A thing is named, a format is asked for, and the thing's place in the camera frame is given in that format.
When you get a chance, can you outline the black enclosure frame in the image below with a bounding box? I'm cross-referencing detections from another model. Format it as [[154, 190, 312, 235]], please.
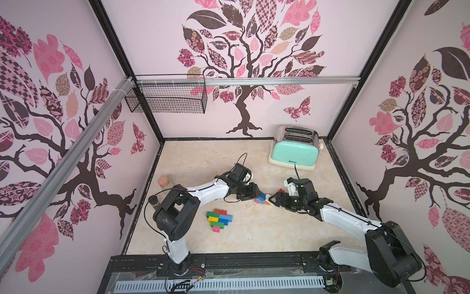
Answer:
[[87, 0, 416, 294]]

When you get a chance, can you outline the light blue brick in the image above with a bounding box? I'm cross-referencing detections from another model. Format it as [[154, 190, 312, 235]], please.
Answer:
[[219, 214, 233, 222]]

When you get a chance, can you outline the cork stoppered glass bottle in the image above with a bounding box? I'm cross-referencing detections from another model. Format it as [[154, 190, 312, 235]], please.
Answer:
[[157, 176, 171, 189]]

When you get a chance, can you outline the white vented base strip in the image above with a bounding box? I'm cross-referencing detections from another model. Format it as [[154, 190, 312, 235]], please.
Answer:
[[111, 276, 326, 294]]

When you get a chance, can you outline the aluminium rail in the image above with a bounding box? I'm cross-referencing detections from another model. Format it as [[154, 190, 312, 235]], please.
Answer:
[[137, 76, 361, 86], [1, 77, 135, 273]]

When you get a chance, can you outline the aluminium rail back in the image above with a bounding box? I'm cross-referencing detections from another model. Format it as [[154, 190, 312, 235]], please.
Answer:
[[137, 76, 361, 86]]

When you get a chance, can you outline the small dark labelled bottle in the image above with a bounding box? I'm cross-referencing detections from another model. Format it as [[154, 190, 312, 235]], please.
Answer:
[[148, 195, 160, 209]]

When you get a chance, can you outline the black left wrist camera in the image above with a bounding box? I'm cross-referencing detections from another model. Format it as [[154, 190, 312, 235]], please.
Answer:
[[228, 163, 253, 184]]

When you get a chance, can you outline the blue 2x3 lego brick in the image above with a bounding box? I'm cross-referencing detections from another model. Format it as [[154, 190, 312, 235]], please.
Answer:
[[256, 194, 266, 202]]

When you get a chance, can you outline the light green lego brick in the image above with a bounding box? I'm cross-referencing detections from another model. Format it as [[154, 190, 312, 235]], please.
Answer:
[[210, 221, 225, 229]]

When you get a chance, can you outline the mint green toaster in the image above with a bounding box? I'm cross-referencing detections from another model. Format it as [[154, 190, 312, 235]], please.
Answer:
[[268, 126, 323, 170]]

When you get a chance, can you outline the black wire basket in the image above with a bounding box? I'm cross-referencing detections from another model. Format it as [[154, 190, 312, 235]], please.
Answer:
[[125, 73, 208, 114]]

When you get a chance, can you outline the aluminium rail left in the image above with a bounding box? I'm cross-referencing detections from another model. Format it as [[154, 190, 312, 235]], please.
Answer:
[[1, 77, 135, 273]]

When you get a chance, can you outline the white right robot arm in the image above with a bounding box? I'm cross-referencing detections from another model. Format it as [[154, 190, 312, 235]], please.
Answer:
[[269, 178, 425, 287]]

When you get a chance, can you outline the dark green brick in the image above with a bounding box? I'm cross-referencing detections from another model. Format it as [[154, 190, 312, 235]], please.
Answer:
[[206, 211, 220, 219]]

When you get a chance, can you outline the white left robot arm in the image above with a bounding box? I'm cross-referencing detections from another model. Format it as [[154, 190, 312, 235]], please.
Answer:
[[149, 178, 261, 275]]

